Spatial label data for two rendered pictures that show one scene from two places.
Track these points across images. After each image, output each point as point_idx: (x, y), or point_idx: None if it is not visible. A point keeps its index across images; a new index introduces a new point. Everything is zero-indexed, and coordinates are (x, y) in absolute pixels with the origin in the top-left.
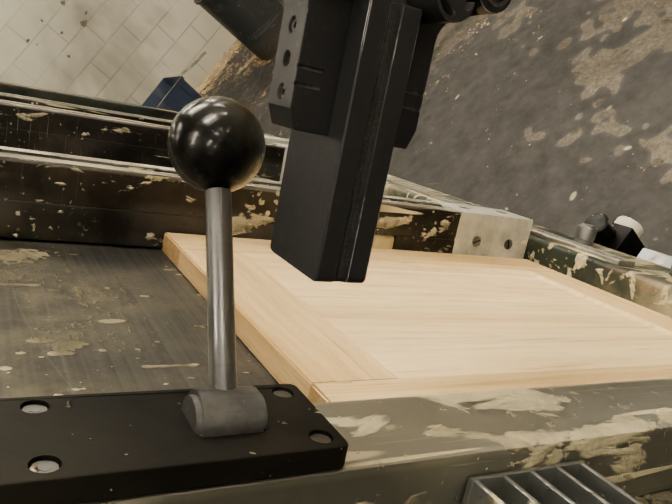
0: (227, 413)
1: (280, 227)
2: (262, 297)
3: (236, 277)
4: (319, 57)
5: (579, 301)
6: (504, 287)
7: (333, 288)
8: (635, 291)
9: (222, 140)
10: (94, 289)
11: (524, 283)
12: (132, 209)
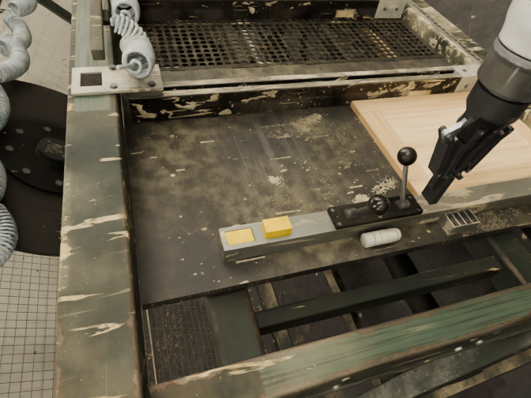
0: (404, 206)
1: (423, 192)
2: (390, 141)
3: (381, 129)
4: (438, 182)
5: None
6: None
7: (409, 130)
8: (525, 118)
9: (410, 161)
10: (341, 135)
11: None
12: (343, 95)
